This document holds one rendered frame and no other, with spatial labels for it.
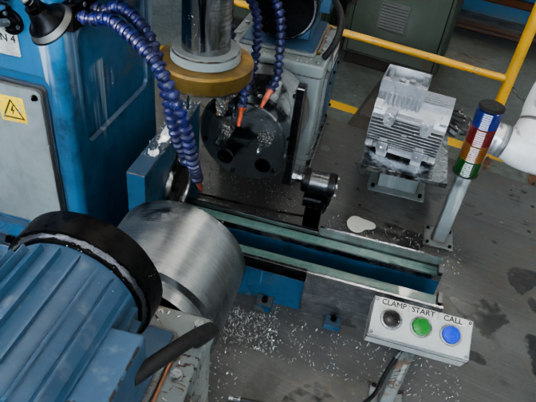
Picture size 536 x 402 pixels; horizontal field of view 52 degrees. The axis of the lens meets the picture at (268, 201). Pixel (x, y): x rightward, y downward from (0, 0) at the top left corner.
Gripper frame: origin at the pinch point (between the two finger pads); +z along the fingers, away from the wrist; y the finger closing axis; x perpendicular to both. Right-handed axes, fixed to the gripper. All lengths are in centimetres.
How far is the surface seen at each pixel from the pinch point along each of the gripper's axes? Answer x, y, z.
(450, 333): -3, 76, -20
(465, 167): -1.3, 22.2, -17.0
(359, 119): 107, -166, 22
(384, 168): 15.4, 11.7, -0.3
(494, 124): -13.9, 21.7, -17.6
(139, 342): -22, 114, 17
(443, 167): 13.3, 2.0, -15.3
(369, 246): 14.4, 45.2, -4.0
